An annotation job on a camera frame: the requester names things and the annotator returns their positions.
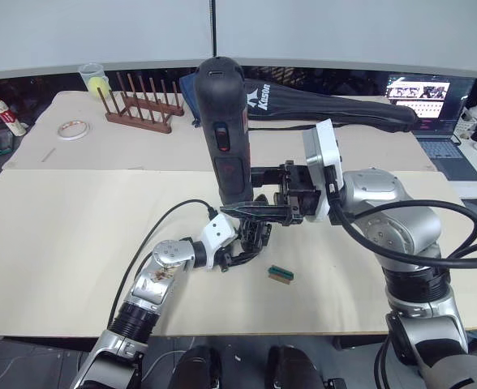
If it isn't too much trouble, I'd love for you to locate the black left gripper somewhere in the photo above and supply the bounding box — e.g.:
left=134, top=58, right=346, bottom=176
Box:
left=216, top=220, right=264, bottom=273

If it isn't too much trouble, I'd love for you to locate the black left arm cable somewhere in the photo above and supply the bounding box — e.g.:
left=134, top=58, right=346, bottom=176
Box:
left=107, top=199, right=220, bottom=326

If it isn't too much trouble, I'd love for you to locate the white bottle with cork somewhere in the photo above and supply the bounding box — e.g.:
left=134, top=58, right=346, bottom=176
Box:
left=0, top=93, right=28, bottom=139

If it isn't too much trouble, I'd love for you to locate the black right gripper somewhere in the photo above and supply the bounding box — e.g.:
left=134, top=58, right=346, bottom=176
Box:
left=219, top=159, right=323, bottom=227

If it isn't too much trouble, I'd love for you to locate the large beige table mat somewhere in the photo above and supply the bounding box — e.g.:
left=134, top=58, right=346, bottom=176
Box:
left=0, top=169, right=477, bottom=338

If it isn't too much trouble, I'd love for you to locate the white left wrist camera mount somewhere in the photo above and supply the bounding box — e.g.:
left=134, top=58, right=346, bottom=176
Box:
left=199, top=212, right=238, bottom=271

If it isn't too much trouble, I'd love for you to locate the clear plastic measuring cup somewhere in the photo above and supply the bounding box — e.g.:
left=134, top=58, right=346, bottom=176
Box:
left=78, top=62, right=111, bottom=100

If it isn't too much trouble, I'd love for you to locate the white tape roll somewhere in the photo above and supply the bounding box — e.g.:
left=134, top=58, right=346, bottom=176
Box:
left=56, top=120, right=92, bottom=143

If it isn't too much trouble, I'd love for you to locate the black vertical pole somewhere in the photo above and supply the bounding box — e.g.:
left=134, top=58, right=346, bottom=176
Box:
left=209, top=0, right=218, bottom=58

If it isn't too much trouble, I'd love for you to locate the yellow ball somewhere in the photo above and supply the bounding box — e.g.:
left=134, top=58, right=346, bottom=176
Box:
left=87, top=76, right=108, bottom=97

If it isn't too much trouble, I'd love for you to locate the black electric screwdriver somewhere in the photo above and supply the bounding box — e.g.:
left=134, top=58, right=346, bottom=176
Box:
left=193, top=56, right=252, bottom=208

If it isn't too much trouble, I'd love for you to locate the black Kason racket bag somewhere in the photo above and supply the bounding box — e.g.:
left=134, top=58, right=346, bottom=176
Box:
left=241, top=78, right=421, bottom=134

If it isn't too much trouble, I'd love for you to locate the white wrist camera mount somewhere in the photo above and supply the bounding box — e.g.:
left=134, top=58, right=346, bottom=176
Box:
left=199, top=212, right=238, bottom=271
left=302, top=118, right=343, bottom=224

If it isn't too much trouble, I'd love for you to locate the black gripper body workpiece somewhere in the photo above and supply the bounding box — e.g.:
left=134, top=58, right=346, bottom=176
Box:
left=238, top=194, right=273, bottom=254

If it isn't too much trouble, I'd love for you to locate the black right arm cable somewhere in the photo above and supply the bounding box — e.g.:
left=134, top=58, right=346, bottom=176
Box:
left=324, top=165, right=477, bottom=269

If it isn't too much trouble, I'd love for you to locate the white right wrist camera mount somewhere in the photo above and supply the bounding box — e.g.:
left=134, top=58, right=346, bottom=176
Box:
left=302, top=118, right=343, bottom=224

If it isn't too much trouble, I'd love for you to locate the brown wooden peg rack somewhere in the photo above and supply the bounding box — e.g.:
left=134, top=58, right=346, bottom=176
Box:
left=105, top=71, right=187, bottom=135

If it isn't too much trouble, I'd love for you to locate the open laptop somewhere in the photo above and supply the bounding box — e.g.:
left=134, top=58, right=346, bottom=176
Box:
left=383, top=74, right=477, bottom=182

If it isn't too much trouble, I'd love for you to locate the beige table mat with rounded corners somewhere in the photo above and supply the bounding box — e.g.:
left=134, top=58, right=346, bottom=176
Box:
left=1, top=89, right=439, bottom=172

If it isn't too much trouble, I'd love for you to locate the small green tan finger piece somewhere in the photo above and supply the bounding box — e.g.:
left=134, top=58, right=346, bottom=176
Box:
left=267, top=264, right=298, bottom=285

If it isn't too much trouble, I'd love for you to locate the dark rounded shape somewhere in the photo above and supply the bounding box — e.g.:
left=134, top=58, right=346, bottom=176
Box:
left=265, top=344, right=324, bottom=389

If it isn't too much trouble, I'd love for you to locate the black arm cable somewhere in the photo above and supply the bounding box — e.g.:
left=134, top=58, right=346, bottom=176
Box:
left=324, top=165, right=477, bottom=269
left=107, top=199, right=220, bottom=326

